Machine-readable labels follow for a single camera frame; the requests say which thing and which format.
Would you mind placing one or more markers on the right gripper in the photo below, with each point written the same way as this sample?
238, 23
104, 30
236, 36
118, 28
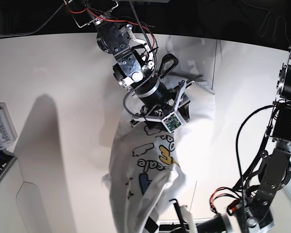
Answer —
159, 101

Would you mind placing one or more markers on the white printed t-shirt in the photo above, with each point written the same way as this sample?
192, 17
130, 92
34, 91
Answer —
150, 167

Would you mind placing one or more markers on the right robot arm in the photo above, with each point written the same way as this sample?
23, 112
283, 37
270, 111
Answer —
137, 71

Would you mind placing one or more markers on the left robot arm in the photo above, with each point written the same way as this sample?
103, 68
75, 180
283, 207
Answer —
269, 172

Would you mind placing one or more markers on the white table vent slot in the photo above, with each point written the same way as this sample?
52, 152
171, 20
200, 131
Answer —
169, 226

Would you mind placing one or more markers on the clear plastic parts box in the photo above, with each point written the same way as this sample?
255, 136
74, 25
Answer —
8, 134

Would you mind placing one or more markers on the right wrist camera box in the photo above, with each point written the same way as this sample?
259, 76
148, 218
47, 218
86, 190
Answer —
172, 121

